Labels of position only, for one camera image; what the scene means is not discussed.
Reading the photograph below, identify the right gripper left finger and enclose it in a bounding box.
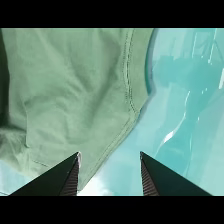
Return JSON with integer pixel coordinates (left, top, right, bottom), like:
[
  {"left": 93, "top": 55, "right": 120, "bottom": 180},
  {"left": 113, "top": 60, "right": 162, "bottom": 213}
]
[{"left": 9, "top": 151, "right": 82, "bottom": 197}]

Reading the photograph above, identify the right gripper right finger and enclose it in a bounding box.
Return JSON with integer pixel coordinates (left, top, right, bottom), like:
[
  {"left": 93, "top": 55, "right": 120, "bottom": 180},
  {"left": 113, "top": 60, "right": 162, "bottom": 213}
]
[{"left": 139, "top": 151, "right": 212, "bottom": 197}]

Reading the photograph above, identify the green T-shirt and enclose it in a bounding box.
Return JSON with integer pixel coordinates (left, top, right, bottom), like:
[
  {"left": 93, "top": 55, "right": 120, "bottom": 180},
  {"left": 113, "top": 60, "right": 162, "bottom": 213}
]
[{"left": 0, "top": 28, "right": 156, "bottom": 193}]

